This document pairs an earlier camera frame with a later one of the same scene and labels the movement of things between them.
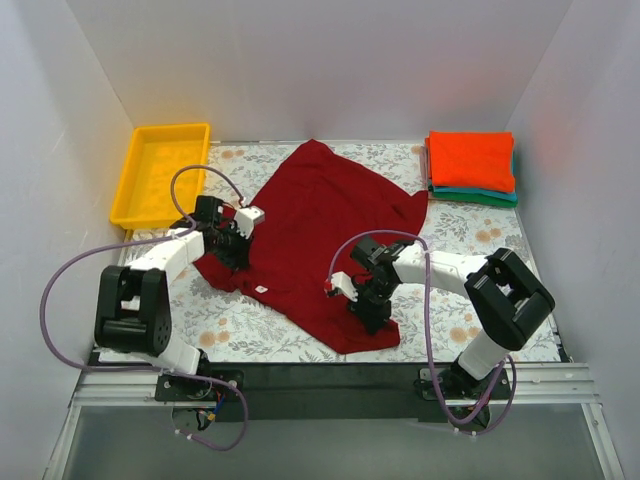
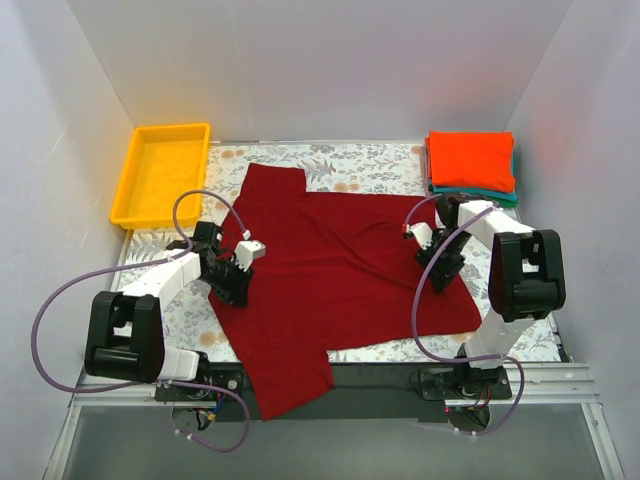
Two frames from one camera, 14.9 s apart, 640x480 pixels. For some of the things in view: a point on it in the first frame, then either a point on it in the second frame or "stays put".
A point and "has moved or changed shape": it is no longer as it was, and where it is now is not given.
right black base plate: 456,388 stays put
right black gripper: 373,307 to 448,261
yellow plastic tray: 143,197 stays put
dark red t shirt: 315,208 has moved or changed shape
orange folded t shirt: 471,159 stays put
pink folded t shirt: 424,167 stays put
